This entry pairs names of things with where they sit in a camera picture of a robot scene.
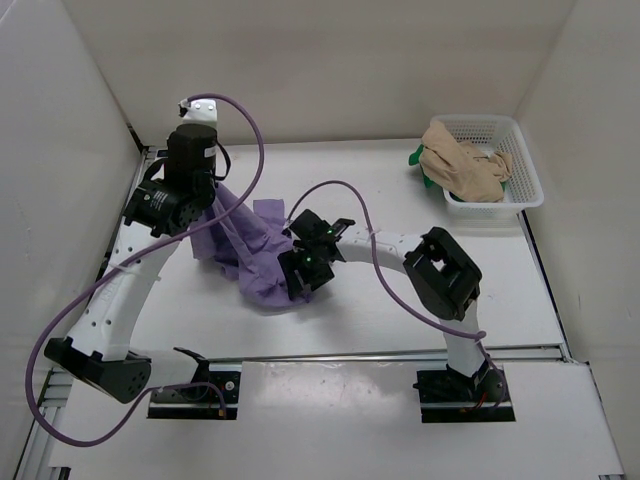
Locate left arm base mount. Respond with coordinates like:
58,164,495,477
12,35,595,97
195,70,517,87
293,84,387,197
147,363,242,421

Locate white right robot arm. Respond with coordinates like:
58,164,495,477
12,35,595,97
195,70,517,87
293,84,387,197
278,210,508,410

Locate purple t-shirt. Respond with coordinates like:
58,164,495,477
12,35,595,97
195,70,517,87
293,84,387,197
190,199,313,309

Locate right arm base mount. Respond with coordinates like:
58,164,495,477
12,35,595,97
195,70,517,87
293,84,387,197
413,363,516,424

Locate beige t-shirt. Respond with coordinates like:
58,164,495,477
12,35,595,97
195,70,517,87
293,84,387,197
421,120,513,203

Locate green t-shirt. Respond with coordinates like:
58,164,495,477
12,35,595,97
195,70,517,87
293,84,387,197
408,143,436,189

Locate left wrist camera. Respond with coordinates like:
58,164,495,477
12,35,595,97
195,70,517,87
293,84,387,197
179,98,218,128

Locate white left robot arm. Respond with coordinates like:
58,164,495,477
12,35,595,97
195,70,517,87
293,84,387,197
44,99,221,404

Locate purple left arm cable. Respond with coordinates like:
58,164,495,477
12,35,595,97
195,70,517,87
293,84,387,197
28,92,266,447

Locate white plastic basket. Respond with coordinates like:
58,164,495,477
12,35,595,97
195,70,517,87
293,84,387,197
432,114,544,220

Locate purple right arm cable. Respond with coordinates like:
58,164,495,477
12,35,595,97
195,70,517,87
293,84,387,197
286,181,507,416

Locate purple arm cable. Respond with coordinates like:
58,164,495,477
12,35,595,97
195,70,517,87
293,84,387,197
28,92,266,447
286,181,507,416

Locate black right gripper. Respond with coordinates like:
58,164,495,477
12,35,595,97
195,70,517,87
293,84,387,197
277,244,335,301

